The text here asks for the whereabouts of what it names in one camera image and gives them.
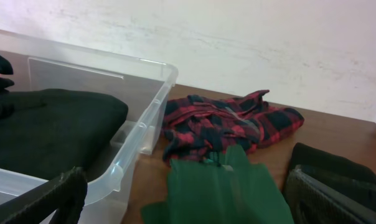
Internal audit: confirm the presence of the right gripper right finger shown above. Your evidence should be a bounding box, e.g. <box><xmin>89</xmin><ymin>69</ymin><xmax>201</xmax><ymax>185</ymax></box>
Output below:
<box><xmin>283</xmin><ymin>165</ymin><xmax>376</xmax><ymax>224</ymax></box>

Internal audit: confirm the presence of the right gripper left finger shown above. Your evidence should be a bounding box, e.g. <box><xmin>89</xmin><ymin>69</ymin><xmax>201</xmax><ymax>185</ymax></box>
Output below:
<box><xmin>0</xmin><ymin>167</ymin><xmax>88</xmax><ymax>224</ymax></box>

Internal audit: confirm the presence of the large black garment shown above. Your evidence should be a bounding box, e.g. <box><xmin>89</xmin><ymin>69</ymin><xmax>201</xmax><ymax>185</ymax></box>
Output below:
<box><xmin>0</xmin><ymin>89</ymin><xmax>128</xmax><ymax>179</ymax></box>

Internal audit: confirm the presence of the green folded garment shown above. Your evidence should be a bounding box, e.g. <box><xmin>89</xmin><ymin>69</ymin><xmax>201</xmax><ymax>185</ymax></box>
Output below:
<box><xmin>141</xmin><ymin>145</ymin><xmax>294</xmax><ymax>224</ymax></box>

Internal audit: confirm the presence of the clear plastic storage bin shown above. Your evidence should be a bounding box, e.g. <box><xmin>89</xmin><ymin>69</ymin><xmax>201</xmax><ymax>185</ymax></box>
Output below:
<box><xmin>0</xmin><ymin>30</ymin><xmax>178</xmax><ymax>223</ymax></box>

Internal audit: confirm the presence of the red plaid flannel garment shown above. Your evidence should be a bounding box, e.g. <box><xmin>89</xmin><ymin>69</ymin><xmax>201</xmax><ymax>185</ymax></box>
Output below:
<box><xmin>162</xmin><ymin>90</ymin><xmax>304</xmax><ymax>162</ymax></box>

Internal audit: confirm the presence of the black folded garment with strap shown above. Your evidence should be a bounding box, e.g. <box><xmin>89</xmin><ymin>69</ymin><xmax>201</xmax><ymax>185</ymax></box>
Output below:
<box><xmin>288</xmin><ymin>143</ymin><xmax>376</xmax><ymax>212</ymax></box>

